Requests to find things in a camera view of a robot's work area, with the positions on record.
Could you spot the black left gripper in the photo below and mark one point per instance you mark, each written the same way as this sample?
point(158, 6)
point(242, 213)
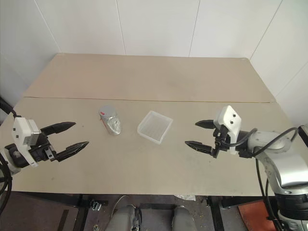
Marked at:
point(42, 149)

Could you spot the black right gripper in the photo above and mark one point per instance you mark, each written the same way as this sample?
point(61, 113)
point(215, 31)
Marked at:
point(221, 142)

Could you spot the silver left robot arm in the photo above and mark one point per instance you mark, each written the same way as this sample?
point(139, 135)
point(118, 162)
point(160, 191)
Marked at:
point(12, 156)

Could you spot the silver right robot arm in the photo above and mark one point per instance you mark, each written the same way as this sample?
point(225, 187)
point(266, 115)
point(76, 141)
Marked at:
point(284, 166)

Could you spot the clear square plastic tray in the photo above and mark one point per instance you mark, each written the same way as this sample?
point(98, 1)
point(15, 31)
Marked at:
point(155, 126)

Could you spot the clear plastic jar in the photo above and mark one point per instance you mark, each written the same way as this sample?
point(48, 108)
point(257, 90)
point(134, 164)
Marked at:
point(112, 124)

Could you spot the crumpled grey wrapper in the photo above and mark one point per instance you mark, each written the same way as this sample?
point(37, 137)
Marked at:
point(187, 196)

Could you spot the grey rounded robot leg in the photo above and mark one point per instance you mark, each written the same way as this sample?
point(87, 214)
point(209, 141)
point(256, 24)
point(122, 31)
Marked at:
point(182, 219)
point(124, 217)

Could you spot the red-orange floor mat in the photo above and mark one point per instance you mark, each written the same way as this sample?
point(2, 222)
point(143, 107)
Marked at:
point(257, 215)

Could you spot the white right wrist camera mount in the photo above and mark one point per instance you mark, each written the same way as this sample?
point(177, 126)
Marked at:
point(229, 118)

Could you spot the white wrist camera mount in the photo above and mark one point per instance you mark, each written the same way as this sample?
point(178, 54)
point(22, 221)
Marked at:
point(21, 134)
point(229, 118)

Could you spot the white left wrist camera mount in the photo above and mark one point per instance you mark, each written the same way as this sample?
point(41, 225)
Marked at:
point(21, 134)

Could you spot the black table frame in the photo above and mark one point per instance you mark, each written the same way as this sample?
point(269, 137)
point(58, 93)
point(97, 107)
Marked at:
point(79, 207)

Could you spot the small metal bracket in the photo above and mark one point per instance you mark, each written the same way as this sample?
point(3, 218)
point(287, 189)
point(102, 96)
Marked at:
point(96, 206)

